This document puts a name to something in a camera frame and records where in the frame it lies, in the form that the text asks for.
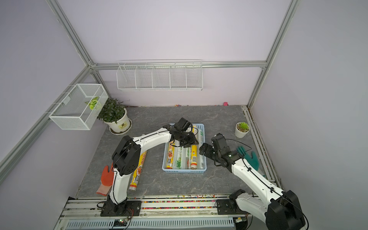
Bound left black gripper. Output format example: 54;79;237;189
178;132;199;148

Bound white green wrap roll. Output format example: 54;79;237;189
198;125;205;170
173;147;183;169

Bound white wrap roll red label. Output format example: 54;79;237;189
183;147;191;170

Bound yellow plastic wrap roll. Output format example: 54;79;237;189
165;141;175;169

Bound light blue plastic basket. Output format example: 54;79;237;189
162;123;207;174

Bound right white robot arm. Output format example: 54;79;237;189
199;133;310;230

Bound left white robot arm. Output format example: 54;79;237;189
107;118;198;206

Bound small succulent in white pot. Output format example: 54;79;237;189
235;122;250;139

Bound green rubber glove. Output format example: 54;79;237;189
237;146;260;171

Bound white plant pot with saucer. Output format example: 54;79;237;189
104;108;132;135

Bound green leafy plant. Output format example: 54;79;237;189
97;98;126;123

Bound orange rubber glove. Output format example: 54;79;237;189
96;165;115;196

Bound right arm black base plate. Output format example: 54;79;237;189
215;199;249;215

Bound white wire wall shelf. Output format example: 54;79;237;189
116;59;204;91

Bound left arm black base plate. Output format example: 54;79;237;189
100;200;142;217

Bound white wire box basket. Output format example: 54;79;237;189
49;83;108;130

